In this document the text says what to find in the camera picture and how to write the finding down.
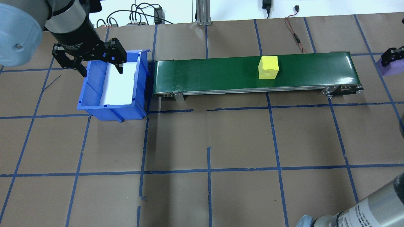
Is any red wire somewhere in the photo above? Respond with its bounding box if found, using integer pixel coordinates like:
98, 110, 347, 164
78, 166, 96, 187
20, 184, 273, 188
285, 6, 308, 54

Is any purple foam block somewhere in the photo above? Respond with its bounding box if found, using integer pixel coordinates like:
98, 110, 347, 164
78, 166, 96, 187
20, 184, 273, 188
377, 60, 404, 77

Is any green conveyor belt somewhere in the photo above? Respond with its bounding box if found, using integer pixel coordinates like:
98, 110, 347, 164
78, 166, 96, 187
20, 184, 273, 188
152, 51, 364, 102

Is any blue plastic storage bin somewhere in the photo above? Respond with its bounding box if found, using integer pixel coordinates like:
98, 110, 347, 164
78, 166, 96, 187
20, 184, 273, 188
77, 49, 151, 123

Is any yellow foam block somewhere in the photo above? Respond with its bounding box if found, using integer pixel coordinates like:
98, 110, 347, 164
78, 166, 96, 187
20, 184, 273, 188
258, 56, 280, 79

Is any aluminium frame post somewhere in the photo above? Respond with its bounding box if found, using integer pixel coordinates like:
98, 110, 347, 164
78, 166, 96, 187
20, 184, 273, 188
196, 0, 212, 26

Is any black cable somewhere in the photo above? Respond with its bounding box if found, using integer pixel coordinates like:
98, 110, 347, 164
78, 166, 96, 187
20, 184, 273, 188
96, 9, 133, 28
133, 3, 173, 25

